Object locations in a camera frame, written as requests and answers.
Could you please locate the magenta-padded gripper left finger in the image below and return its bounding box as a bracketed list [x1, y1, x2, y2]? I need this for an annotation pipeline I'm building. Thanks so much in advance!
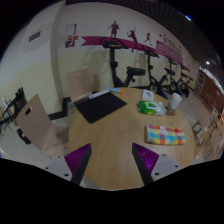
[43, 143, 93, 186]

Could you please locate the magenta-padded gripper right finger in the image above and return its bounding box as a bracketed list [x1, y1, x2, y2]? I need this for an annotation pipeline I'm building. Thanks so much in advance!
[131, 142, 184, 186]

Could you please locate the colourful checked towel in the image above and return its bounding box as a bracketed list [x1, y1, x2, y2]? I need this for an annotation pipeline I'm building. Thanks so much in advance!
[145, 123, 187, 146]

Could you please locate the green wet wipes pack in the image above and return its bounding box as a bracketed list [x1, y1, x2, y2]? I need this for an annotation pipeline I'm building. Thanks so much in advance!
[137, 100, 167, 117]

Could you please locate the brown tape roll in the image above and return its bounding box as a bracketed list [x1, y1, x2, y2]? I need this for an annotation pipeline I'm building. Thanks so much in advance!
[165, 105, 177, 117]

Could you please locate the black rectangular mat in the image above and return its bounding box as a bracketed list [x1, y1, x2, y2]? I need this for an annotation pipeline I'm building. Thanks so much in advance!
[73, 91, 128, 125]

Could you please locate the white tissue pack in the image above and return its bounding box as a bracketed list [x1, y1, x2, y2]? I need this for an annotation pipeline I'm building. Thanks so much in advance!
[141, 89, 155, 102]

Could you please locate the white paper cup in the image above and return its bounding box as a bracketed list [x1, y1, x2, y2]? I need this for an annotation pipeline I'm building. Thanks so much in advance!
[168, 92, 183, 112]

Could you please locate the white flat strip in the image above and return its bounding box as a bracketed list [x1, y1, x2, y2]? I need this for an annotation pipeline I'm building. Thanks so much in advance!
[73, 89, 111, 103]

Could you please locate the group of wooden chairs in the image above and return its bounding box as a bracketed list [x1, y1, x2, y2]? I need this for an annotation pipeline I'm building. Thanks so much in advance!
[191, 99, 224, 158]

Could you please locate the blue and orange pen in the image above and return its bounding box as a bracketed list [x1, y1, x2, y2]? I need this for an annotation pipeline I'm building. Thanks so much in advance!
[108, 87, 125, 95]

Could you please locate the black exercise bike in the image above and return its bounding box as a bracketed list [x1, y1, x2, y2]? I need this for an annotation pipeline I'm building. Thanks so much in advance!
[99, 36, 147, 89]
[178, 71, 194, 99]
[164, 58, 184, 97]
[142, 44, 171, 100]

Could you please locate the black equipment stand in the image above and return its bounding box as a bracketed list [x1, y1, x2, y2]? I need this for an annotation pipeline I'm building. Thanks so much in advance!
[0, 87, 28, 134]

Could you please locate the beige chair with handle hole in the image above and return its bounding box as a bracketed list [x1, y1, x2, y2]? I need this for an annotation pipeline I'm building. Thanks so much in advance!
[15, 93, 71, 153]

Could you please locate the purple wall poster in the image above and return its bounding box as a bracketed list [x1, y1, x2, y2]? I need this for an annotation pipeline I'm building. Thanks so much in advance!
[64, 40, 76, 49]

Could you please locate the white wall poster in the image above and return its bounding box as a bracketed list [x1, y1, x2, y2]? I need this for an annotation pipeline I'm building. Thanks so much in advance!
[64, 23, 78, 36]

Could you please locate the grey wall vent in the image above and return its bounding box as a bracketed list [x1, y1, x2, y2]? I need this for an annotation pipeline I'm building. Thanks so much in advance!
[28, 30, 42, 43]

